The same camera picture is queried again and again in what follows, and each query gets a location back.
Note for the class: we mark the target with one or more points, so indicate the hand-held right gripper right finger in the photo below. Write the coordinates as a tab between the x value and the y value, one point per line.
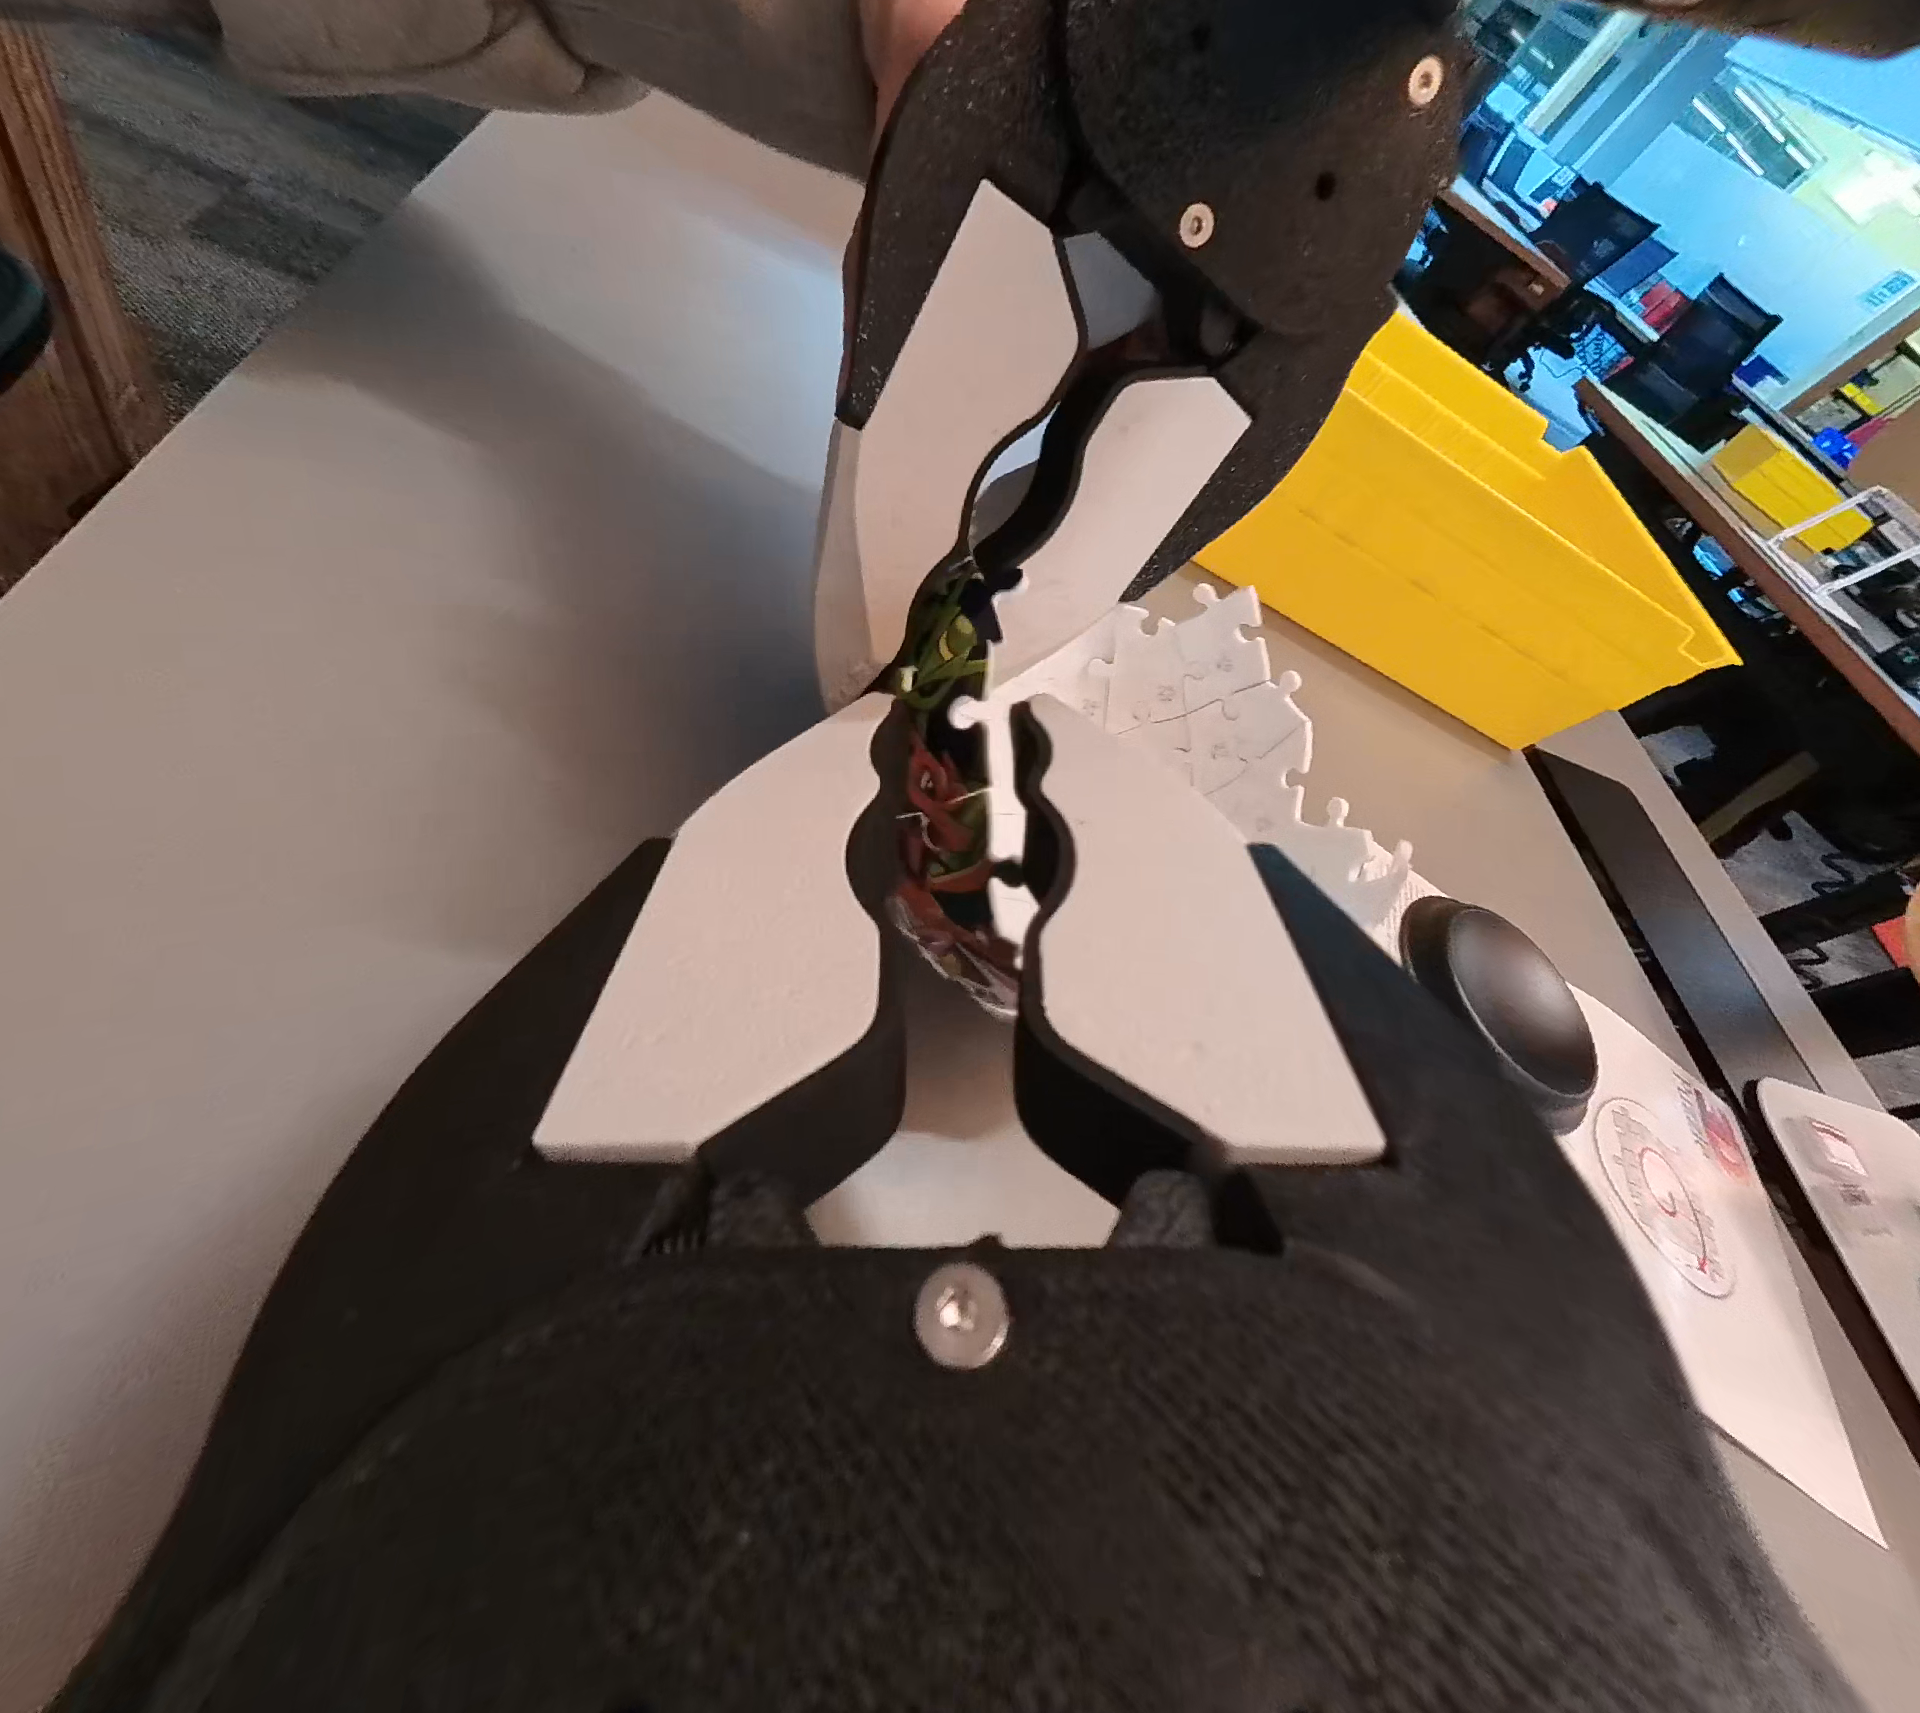
1200	1010

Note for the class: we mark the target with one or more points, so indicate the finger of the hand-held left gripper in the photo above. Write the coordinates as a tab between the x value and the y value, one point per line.
930	392
1124	498

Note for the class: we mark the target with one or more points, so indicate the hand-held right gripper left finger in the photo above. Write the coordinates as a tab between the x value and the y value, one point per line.
720	993

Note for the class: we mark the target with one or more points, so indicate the colourful cartoon puzzle ball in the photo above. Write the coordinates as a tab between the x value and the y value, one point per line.
1200	693

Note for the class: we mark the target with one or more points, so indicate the black round ball stand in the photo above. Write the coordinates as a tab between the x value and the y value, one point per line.
1501	993

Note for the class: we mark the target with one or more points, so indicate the yellow plastic bin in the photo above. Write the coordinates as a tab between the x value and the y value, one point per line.
1470	542

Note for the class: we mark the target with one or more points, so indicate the dark storage shelving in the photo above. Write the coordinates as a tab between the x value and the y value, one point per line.
1651	273

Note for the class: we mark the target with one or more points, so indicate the printed instruction leaflet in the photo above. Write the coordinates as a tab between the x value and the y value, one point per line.
1725	1293

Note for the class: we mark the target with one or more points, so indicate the small yellow box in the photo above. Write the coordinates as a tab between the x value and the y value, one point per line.
1784	476

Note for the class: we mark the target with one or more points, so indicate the wooden furniture panel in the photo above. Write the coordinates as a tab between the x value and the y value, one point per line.
74	318

